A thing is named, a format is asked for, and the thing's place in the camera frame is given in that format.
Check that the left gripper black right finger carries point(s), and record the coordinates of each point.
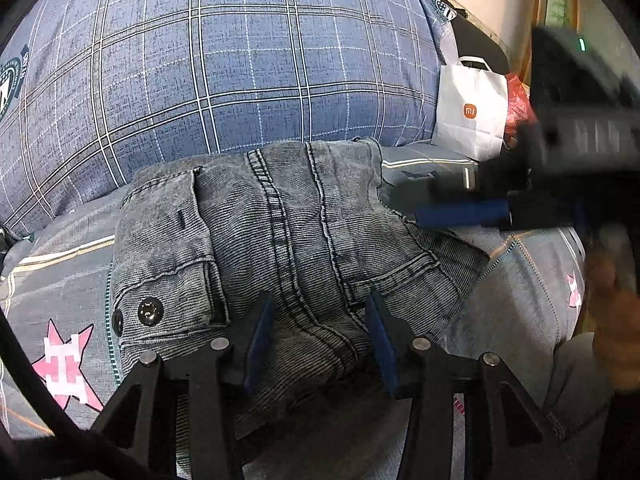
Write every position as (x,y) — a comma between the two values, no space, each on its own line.
(505,434)

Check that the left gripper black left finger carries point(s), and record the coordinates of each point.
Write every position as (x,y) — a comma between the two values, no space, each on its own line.
(139,425)

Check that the grey denim pants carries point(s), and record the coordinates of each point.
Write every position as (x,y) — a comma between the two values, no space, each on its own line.
(199,239)

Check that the person's right hand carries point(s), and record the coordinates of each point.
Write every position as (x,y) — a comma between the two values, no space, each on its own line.
(615,311)

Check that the red plastic bag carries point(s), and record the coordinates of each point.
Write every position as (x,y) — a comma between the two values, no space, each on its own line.
(519,111)

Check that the blue plaid pillow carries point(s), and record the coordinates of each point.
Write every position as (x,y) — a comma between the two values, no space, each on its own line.
(92,91)

